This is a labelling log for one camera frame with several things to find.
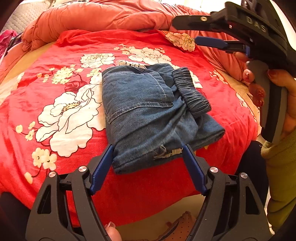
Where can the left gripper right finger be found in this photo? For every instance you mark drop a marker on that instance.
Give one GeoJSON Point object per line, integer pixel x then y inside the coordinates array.
{"type": "Point", "coordinates": [232, 209]}

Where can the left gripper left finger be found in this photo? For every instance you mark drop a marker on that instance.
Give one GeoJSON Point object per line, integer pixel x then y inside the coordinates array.
{"type": "Point", "coordinates": [63, 208]}

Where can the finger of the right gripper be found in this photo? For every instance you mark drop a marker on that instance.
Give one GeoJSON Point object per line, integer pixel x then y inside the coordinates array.
{"type": "Point", "coordinates": [199, 23]}
{"type": "Point", "coordinates": [229, 46]}

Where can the blue denim lace-trimmed pants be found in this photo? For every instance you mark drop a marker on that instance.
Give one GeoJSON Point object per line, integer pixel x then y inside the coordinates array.
{"type": "Point", "coordinates": [151, 113]}

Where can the green right sleeve forearm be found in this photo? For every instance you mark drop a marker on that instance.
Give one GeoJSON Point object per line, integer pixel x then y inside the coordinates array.
{"type": "Point", "coordinates": [280, 168]}

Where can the right hand red nails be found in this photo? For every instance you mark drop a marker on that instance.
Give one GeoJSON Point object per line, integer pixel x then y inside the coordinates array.
{"type": "Point", "coordinates": [280, 78]}

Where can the left hand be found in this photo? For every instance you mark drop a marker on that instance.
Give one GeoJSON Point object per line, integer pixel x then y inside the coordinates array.
{"type": "Point", "coordinates": [112, 232]}

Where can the salmon pink comforter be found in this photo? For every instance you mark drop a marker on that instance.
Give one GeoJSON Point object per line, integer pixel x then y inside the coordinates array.
{"type": "Point", "coordinates": [94, 16]}

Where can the red floral blanket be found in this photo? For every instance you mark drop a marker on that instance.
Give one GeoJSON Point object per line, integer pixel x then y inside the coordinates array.
{"type": "Point", "coordinates": [57, 103]}

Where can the magenta pink clothes pile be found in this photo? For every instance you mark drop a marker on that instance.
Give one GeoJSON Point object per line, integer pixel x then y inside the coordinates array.
{"type": "Point", "coordinates": [9, 38]}

